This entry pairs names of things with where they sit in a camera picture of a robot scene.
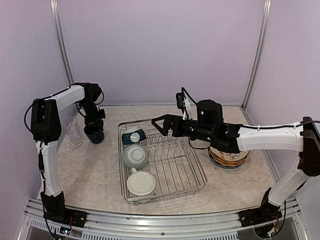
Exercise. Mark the metal wire dish rack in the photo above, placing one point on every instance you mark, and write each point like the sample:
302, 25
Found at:
173, 163

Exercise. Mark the dark blue mug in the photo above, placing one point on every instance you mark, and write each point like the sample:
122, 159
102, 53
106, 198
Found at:
95, 132

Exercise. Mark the aluminium front rail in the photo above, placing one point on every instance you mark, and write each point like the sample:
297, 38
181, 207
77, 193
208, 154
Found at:
104, 225

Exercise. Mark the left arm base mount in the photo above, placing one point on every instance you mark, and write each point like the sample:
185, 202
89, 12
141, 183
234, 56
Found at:
55, 210

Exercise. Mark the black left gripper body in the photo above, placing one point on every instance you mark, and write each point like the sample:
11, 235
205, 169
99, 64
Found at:
94, 116

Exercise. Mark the yellow polka dot plate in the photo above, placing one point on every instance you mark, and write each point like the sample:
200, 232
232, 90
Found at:
229, 159
222, 162

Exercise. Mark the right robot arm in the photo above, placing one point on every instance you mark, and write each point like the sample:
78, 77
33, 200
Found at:
301, 137

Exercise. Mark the blue polka dot plate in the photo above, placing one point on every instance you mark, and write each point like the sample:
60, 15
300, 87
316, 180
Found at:
225, 167

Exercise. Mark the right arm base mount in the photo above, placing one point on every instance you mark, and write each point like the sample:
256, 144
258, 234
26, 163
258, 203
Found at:
264, 213

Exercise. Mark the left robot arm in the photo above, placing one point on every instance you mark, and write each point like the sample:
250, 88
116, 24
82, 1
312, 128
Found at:
45, 127

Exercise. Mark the aluminium corner post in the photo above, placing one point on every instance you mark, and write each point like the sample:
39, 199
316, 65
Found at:
54, 6
258, 53

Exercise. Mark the teal white ceramic bowl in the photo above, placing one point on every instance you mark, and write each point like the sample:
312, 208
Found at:
133, 136

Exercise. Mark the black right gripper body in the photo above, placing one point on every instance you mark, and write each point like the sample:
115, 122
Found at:
180, 131

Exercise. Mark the white ceramic mug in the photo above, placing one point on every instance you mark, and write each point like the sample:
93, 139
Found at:
141, 183

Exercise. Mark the clear glass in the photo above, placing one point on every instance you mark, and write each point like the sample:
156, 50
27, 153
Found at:
75, 136
71, 125

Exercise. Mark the grey striped ceramic bowl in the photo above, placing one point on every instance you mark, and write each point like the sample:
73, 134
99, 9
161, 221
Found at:
135, 156

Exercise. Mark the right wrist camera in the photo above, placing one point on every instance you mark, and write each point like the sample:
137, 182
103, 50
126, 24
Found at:
209, 113

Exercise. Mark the left aluminium corner post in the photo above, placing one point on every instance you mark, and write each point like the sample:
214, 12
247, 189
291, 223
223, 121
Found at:
54, 6

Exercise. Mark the right aluminium corner post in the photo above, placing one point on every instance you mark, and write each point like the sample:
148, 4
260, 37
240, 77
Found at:
258, 53

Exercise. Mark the cream bird pattern plate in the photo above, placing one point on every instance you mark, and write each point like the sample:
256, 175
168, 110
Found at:
228, 157

